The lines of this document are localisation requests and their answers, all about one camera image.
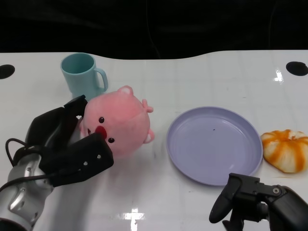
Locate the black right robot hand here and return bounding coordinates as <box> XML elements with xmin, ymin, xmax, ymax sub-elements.
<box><xmin>208</xmin><ymin>172</ymin><xmax>308</xmax><ymax>231</ymax></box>

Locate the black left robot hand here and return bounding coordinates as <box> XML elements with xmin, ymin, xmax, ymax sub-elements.
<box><xmin>25</xmin><ymin>95</ymin><xmax>114</xmax><ymax>187</ymax></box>

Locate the pink plush doll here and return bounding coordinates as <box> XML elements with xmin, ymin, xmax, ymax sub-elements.
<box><xmin>79</xmin><ymin>86</ymin><xmax>155</xmax><ymax>159</ymax></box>

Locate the purple plastic plate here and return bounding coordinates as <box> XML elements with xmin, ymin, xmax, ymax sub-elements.
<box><xmin>166</xmin><ymin>106</ymin><xmax>263</xmax><ymax>187</ymax></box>

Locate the orange striped bread toy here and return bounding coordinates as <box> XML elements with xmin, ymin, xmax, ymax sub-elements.
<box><xmin>261</xmin><ymin>129</ymin><xmax>308</xmax><ymax>174</ymax></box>

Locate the teal plastic mug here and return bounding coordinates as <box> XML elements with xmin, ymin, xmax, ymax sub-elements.
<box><xmin>60</xmin><ymin>53</ymin><xmax>109</xmax><ymax>102</ymax></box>

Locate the black table grommet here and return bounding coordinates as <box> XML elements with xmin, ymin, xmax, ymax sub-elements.
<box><xmin>285</xmin><ymin>61</ymin><xmax>308</xmax><ymax>77</ymax></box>
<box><xmin>0</xmin><ymin>64</ymin><xmax>15</xmax><ymax>80</ymax></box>

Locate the black backdrop cloth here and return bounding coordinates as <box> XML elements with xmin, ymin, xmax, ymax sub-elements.
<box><xmin>0</xmin><ymin>0</ymin><xmax>308</xmax><ymax>61</ymax></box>

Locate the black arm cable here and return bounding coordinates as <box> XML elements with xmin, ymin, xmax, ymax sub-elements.
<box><xmin>0</xmin><ymin>138</ymin><xmax>82</xmax><ymax>192</ymax></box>

